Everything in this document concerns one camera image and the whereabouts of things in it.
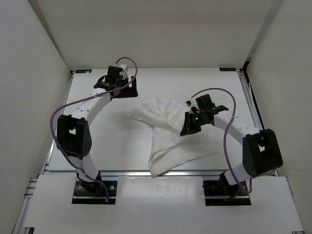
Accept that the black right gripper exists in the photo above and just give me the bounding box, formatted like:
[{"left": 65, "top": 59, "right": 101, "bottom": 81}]
[{"left": 180, "top": 111, "right": 208, "bottom": 136}]

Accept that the white pleated skirt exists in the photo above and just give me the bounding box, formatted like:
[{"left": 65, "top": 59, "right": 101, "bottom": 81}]
[{"left": 131, "top": 97, "right": 217, "bottom": 178}]

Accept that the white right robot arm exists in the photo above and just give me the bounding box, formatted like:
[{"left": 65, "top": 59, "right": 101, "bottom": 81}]
[{"left": 180, "top": 95, "right": 283, "bottom": 196}]

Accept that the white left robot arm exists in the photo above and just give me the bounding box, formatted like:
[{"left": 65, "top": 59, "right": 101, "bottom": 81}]
[{"left": 57, "top": 64, "right": 138, "bottom": 195}]

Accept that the white front cover board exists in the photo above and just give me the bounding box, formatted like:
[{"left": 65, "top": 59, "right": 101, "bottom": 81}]
[{"left": 25, "top": 175, "right": 303, "bottom": 234}]

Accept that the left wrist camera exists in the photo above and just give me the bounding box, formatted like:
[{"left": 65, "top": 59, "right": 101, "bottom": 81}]
[{"left": 114, "top": 64, "right": 129, "bottom": 73}]

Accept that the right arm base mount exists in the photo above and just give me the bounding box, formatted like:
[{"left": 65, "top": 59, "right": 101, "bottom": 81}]
[{"left": 202, "top": 178, "right": 251, "bottom": 207}]

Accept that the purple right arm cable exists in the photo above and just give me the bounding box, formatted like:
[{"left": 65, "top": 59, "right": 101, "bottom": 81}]
[{"left": 189, "top": 87, "right": 253, "bottom": 194}]

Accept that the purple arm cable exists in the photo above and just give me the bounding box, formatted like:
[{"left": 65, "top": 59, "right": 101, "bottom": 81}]
[
  {"left": 49, "top": 57, "right": 138, "bottom": 181},
  {"left": 189, "top": 87, "right": 253, "bottom": 194}
]

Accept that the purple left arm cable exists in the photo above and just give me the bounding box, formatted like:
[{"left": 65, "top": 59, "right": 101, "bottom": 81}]
[{"left": 49, "top": 57, "right": 138, "bottom": 181}]

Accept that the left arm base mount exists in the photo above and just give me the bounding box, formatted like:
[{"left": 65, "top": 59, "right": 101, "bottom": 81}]
[{"left": 72, "top": 179, "right": 117, "bottom": 205}]

